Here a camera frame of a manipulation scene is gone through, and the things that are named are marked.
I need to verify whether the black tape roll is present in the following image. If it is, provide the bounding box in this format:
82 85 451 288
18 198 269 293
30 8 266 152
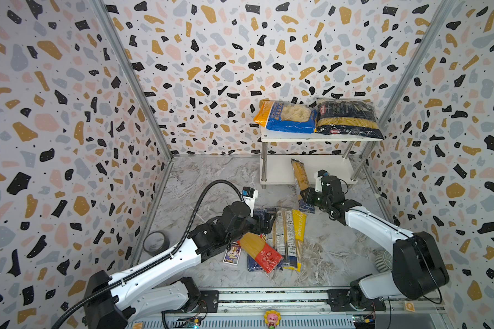
143 230 170 256

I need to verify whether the dark blue penne pasta bag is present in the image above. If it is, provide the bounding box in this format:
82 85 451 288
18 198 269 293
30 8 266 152
316 98 384 140

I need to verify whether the dark blue spaghetti packet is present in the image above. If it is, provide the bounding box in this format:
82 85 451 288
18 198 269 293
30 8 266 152
247 208 276 272

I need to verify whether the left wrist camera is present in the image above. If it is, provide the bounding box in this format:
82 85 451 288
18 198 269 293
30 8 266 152
242 186 259 216

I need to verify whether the small pink yellow figurine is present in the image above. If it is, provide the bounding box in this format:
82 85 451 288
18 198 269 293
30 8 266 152
264 310 281 329

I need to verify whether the red spaghetti packet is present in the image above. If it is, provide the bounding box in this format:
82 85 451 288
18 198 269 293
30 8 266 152
239 232 283 274

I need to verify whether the black corrugated cable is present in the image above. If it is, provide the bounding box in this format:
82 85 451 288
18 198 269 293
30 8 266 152
51 179 246 329

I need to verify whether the grey ribbed cup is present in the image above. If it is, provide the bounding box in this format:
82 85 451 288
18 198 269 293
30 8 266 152
375 251 392 273

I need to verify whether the white two-tier shelf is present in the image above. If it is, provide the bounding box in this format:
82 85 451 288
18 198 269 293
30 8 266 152
259 127 379 186

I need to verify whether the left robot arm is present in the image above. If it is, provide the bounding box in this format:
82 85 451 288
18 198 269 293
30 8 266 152
85 202 276 328

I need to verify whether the small orange tag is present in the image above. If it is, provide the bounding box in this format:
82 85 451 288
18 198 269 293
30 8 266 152
403 301 415 313

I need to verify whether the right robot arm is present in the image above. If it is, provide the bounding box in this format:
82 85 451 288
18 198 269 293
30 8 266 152
301 170 450 311

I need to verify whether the blue orange orecchiette pasta bag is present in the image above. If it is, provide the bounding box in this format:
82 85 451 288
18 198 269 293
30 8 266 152
254 100 316 134

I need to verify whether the small purple card box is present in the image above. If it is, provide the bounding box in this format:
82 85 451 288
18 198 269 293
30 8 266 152
223 243 242 266

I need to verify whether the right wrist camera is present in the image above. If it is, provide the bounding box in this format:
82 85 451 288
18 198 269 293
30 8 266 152
315 169 329 183

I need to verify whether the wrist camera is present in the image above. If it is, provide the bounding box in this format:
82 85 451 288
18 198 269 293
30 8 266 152
242 186 259 216
315 169 329 183

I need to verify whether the clear yellow spaghetti packet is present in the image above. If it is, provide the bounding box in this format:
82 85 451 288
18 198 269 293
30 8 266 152
268 208 307 273

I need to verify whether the yellow blue spaghetti packet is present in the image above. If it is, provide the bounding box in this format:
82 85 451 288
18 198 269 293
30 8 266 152
291 158 315 214

